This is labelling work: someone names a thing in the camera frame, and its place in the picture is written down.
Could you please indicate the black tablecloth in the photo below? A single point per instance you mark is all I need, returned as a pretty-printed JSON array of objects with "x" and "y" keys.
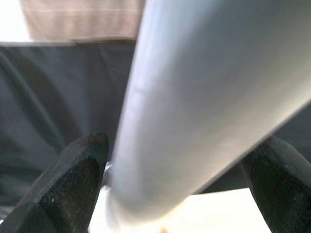
[{"x": 48, "y": 97}]

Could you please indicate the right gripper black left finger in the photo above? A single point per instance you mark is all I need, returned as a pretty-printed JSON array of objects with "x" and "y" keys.
[{"x": 63, "y": 189}]

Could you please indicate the beige woven mat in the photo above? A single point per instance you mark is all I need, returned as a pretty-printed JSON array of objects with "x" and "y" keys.
[{"x": 73, "y": 19}]

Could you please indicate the white plastic table leg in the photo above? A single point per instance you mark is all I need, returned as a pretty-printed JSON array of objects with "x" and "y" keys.
[{"x": 194, "y": 97}]

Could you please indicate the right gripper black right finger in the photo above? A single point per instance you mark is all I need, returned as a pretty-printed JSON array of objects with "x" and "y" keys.
[{"x": 284, "y": 184}]

